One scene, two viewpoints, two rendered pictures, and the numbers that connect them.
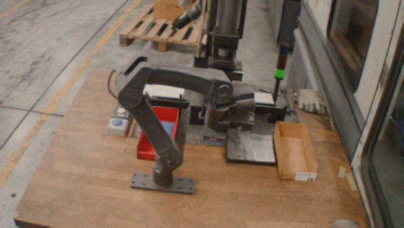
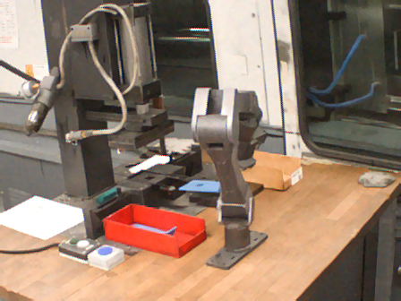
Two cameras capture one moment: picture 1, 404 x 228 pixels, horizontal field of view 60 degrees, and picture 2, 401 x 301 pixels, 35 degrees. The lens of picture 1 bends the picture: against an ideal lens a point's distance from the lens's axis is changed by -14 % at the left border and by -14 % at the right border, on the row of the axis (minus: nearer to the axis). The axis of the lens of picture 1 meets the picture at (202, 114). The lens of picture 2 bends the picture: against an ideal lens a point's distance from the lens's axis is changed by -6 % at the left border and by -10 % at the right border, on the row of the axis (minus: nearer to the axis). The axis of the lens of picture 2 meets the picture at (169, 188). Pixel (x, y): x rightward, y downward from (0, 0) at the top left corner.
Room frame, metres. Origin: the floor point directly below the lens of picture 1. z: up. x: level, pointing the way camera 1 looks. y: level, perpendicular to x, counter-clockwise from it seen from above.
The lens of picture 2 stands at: (0.06, 1.33, 1.68)
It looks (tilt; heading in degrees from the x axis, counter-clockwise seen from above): 21 degrees down; 311
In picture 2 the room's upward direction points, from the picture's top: 6 degrees counter-clockwise
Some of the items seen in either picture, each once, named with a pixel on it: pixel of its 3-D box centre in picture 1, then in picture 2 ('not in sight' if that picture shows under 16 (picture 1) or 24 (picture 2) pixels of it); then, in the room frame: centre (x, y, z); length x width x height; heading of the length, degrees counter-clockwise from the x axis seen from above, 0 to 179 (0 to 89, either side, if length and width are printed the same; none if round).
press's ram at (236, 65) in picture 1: (220, 36); (119, 98); (1.40, -0.04, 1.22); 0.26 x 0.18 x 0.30; 1
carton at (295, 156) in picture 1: (294, 151); (259, 169); (1.14, -0.35, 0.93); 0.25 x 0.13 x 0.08; 1
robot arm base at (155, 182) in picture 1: (162, 174); (237, 236); (0.93, 0.10, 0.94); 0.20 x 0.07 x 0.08; 91
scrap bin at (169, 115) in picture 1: (159, 132); (153, 229); (1.16, 0.14, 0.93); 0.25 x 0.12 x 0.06; 1
